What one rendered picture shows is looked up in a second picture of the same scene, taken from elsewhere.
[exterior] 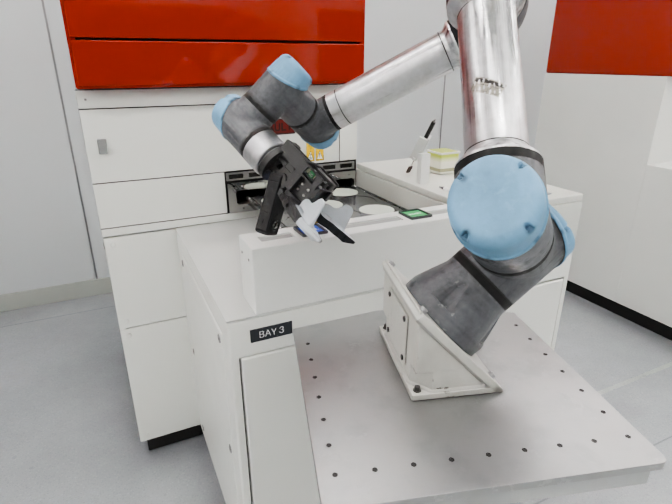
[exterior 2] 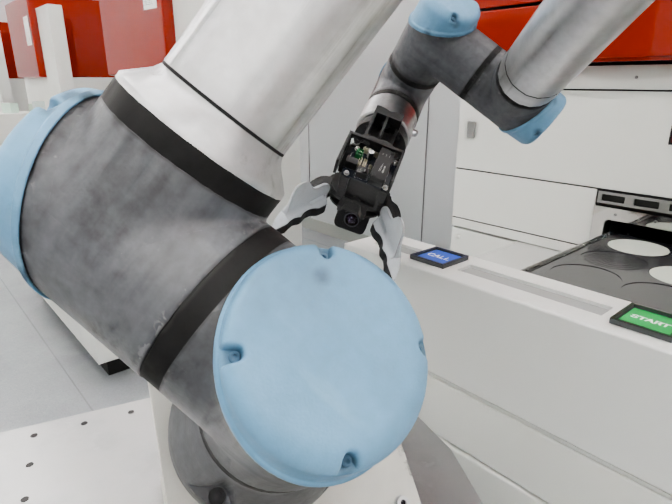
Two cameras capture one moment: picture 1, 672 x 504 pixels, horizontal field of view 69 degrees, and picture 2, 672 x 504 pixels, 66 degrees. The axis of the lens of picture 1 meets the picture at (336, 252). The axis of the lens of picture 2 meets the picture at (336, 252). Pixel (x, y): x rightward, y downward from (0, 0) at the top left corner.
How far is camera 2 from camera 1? 85 cm
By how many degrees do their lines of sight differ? 69
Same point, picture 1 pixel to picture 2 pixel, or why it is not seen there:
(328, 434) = (103, 420)
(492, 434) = not seen: outside the picture
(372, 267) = (493, 363)
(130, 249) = (471, 247)
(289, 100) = (421, 52)
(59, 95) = not seen: hidden behind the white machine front
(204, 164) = (572, 171)
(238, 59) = (645, 19)
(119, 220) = (468, 212)
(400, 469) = (20, 487)
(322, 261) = (417, 304)
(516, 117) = (201, 15)
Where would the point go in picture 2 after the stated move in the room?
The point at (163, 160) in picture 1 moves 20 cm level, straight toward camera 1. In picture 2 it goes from (525, 156) to (466, 163)
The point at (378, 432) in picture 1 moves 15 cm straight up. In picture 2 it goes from (97, 459) to (73, 327)
